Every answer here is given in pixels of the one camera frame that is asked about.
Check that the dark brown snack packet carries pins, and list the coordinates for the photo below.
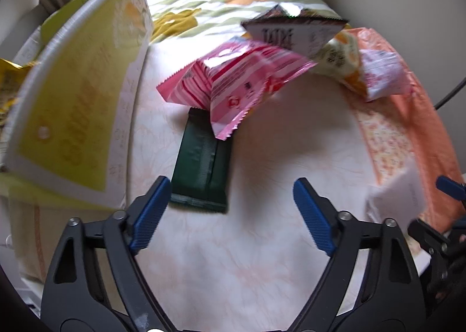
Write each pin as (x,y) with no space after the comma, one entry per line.
(276,35)

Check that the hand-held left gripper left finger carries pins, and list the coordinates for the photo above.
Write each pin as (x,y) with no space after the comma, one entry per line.
(151,215)

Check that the black metal stand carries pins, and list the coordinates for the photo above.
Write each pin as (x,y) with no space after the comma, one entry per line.
(451,95)

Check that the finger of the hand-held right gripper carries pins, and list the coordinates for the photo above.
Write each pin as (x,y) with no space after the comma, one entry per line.
(427,235)
(449,187)

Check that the floral striped blanket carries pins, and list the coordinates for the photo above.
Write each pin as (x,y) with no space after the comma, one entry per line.
(218,7)

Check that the yellow-green cardboard box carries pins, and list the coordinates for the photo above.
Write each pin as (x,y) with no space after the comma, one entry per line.
(72,98)

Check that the dark green snack packet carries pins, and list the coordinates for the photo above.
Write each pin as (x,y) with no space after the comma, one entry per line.
(198,164)

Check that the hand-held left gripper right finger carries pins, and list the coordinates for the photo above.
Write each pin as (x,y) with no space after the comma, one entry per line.
(313,219)

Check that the pink and white snack packet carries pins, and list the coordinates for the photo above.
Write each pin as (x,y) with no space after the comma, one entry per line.
(382,73)

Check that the orange patterned tablecloth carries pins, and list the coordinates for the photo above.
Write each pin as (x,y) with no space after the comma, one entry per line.
(400,128)

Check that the orange-yellow snack packet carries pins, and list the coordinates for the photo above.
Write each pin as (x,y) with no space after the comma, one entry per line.
(340,58)

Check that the pink striped snack packet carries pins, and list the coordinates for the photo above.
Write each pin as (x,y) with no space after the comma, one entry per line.
(247,73)

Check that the yellow snack packet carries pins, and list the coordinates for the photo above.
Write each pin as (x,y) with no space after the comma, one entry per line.
(11,98)

